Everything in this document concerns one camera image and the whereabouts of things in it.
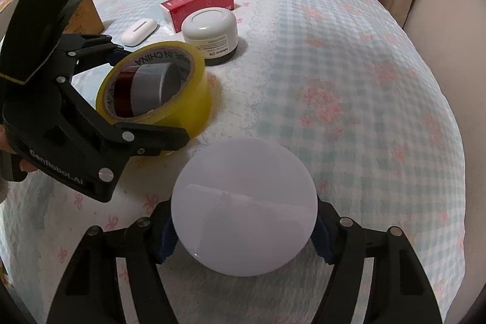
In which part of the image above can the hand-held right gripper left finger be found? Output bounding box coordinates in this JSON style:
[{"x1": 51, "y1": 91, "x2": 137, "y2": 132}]
[{"x1": 46, "y1": 200, "x2": 180, "y2": 324}]

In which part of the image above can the white round lid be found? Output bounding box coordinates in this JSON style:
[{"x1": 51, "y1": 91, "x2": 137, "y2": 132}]
[{"x1": 170, "y1": 137, "x2": 319, "y2": 278}]

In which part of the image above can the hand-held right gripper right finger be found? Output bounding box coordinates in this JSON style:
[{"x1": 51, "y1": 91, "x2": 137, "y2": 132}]
[{"x1": 310, "y1": 200, "x2": 443, "y2": 324}]

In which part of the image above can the white jar with dark base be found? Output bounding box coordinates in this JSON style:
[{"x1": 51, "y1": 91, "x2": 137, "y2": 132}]
[{"x1": 181, "y1": 7, "x2": 238, "y2": 67}]

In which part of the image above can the floral checked tablecloth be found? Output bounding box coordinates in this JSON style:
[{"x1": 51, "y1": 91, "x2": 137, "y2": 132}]
[{"x1": 0, "y1": 0, "x2": 468, "y2": 324}]

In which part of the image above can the brown cardboard box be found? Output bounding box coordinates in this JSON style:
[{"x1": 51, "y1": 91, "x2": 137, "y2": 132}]
[{"x1": 62, "y1": 0, "x2": 105, "y2": 35}]

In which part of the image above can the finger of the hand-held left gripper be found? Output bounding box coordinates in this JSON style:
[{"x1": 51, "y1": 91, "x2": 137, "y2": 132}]
[
  {"x1": 57, "y1": 34, "x2": 127, "y2": 79},
  {"x1": 57, "y1": 78, "x2": 190, "y2": 202}
]

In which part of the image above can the red carton box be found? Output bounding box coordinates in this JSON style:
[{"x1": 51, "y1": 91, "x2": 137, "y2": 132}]
[{"x1": 159, "y1": 0, "x2": 235, "y2": 33}]

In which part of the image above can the dark red tape roll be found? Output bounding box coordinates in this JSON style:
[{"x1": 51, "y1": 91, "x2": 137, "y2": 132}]
[{"x1": 113, "y1": 67, "x2": 145, "y2": 118}]

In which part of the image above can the grey tape roll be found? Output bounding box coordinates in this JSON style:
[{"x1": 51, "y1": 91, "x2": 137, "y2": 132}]
[{"x1": 131, "y1": 63, "x2": 187, "y2": 117}]

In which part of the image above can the white earbud case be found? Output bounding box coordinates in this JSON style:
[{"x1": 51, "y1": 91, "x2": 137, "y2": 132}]
[{"x1": 121, "y1": 17, "x2": 159, "y2": 47}]

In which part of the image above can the person's left hand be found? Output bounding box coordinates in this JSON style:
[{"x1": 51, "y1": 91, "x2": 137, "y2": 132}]
[{"x1": 0, "y1": 126, "x2": 38, "y2": 173}]

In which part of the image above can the yellow tape roll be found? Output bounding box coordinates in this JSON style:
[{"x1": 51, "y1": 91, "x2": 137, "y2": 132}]
[{"x1": 95, "y1": 40, "x2": 214, "y2": 155}]

